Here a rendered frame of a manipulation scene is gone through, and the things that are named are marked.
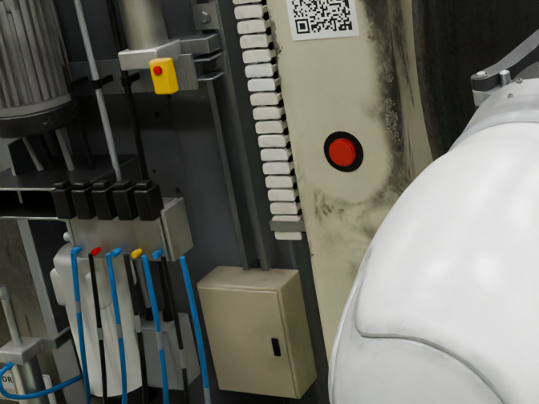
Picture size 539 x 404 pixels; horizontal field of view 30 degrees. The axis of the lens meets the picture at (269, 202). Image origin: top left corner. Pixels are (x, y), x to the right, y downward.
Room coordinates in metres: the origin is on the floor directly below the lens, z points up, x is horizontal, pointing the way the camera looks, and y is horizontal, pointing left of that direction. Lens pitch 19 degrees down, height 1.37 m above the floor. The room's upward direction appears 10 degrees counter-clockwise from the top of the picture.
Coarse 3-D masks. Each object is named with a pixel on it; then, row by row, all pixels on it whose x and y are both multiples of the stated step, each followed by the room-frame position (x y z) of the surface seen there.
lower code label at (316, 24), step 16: (288, 0) 1.03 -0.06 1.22; (304, 0) 1.02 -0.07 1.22; (320, 0) 1.01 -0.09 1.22; (336, 0) 1.00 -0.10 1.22; (352, 0) 1.00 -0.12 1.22; (304, 16) 1.02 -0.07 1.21; (320, 16) 1.01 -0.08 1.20; (336, 16) 1.01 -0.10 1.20; (352, 16) 1.00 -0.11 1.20; (304, 32) 1.03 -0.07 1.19; (320, 32) 1.02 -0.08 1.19; (336, 32) 1.01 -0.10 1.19; (352, 32) 1.00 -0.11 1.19
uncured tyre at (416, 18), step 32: (416, 0) 0.79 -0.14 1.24; (448, 0) 0.75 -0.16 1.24; (480, 0) 0.73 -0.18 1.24; (512, 0) 0.72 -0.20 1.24; (416, 32) 0.79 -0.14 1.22; (448, 32) 0.75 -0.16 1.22; (480, 32) 0.73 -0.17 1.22; (512, 32) 0.71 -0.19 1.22; (416, 64) 0.79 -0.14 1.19; (448, 64) 0.75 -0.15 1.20; (480, 64) 0.73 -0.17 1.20; (448, 96) 0.75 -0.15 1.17; (448, 128) 0.76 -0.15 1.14
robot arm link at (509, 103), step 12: (516, 84) 0.46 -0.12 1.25; (528, 84) 0.45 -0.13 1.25; (492, 96) 0.46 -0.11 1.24; (504, 96) 0.45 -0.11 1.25; (516, 96) 0.44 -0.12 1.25; (528, 96) 0.43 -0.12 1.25; (480, 108) 0.46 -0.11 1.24; (492, 108) 0.44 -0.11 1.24; (504, 108) 0.43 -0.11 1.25; (516, 108) 0.42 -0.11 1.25; (528, 108) 0.42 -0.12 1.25; (480, 120) 0.43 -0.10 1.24; (492, 120) 0.42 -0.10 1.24; (504, 120) 0.41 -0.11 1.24; (516, 120) 0.41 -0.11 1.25; (528, 120) 0.41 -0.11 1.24; (468, 132) 0.43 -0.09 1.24; (456, 144) 0.43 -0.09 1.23
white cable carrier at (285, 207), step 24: (240, 0) 1.07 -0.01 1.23; (264, 0) 1.09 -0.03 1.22; (240, 24) 1.08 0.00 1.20; (264, 24) 1.06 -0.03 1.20; (264, 48) 1.07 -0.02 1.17; (264, 72) 1.07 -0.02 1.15; (264, 96) 1.07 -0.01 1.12; (264, 120) 1.08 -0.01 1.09; (264, 144) 1.07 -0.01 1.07; (288, 144) 1.09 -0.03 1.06; (264, 168) 1.08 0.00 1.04; (288, 168) 1.06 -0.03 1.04; (288, 192) 1.06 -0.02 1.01; (288, 216) 1.07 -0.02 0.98
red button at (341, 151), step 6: (342, 138) 1.02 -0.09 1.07; (330, 144) 1.02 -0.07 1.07; (336, 144) 1.01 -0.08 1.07; (342, 144) 1.01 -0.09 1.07; (348, 144) 1.01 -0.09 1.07; (354, 144) 1.01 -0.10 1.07; (330, 150) 1.02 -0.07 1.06; (336, 150) 1.01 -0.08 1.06; (342, 150) 1.01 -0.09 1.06; (348, 150) 1.01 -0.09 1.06; (354, 150) 1.00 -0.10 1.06; (330, 156) 1.02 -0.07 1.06; (336, 156) 1.01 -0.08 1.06; (342, 156) 1.01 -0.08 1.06; (348, 156) 1.01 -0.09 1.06; (354, 156) 1.01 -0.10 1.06; (336, 162) 1.01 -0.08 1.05; (342, 162) 1.01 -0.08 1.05; (348, 162) 1.01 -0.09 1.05
